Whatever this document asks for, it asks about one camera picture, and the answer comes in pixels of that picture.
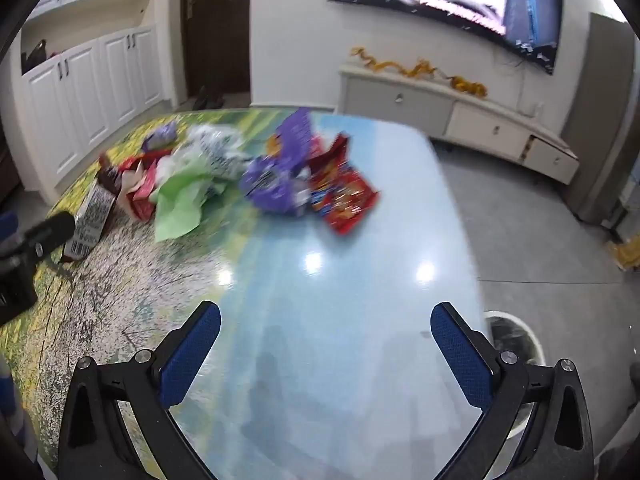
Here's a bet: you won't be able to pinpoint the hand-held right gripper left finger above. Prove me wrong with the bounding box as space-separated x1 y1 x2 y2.
57 301 223 480

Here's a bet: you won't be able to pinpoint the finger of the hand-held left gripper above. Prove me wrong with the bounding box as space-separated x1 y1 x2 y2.
22 211 77 261
0 211 20 243

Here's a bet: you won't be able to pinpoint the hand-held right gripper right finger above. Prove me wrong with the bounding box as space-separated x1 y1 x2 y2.
431 302 596 480

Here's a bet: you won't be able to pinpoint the white round waste bin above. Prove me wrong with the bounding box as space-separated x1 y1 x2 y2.
482 310 547 441

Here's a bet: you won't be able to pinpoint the green paper sheet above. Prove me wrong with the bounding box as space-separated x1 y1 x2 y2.
154 162 230 243

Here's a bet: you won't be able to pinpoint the large purple snack wrapper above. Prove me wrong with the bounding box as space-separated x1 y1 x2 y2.
239 155 315 218

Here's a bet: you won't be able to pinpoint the grey barcode carton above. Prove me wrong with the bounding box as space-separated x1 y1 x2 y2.
61 182 119 262

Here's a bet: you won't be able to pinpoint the dark brown wrapper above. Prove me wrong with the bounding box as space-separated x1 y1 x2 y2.
96 152 124 194

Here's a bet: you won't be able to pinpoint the red and white packet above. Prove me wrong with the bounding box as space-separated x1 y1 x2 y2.
119 156 162 222

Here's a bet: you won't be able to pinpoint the small purple snack wrapper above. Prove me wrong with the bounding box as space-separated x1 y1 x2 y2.
141 121 179 154

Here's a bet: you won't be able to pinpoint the black bag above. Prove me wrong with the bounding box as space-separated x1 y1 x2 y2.
21 39 49 74

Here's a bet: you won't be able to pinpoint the white green-print plastic bag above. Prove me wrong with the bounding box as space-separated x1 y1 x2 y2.
175 125 252 182

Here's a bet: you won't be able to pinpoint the flat red snack packet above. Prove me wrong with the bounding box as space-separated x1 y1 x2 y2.
310 167 379 236

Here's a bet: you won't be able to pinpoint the yellow packet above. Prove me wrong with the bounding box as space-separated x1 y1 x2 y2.
606 239 640 272

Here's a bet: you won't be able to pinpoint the dark shoes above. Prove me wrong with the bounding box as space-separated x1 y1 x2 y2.
191 86 222 109

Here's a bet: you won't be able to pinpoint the crumpled red snack packet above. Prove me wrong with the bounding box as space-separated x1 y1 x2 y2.
309 132 352 177

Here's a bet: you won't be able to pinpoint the tall purple snack wrapper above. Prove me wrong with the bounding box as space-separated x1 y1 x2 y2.
274 107 315 162

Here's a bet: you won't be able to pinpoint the cream television cabinet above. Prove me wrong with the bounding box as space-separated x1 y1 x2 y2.
337 60 581 186

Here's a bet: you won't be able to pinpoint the dark brown door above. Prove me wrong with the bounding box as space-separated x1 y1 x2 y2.
180 0 252 99

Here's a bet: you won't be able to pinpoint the gold dragon garland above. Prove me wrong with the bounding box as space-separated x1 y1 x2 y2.
350 46 442 82
449 75 489 99

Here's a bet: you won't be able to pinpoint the tall grey cabinet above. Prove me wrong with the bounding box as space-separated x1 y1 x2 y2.
564 12 637 223

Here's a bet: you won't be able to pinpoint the white wall cabinet unit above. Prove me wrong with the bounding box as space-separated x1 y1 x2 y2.
12 0 176 206

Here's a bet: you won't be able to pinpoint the television cables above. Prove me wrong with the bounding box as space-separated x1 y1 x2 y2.
494 52 545 117

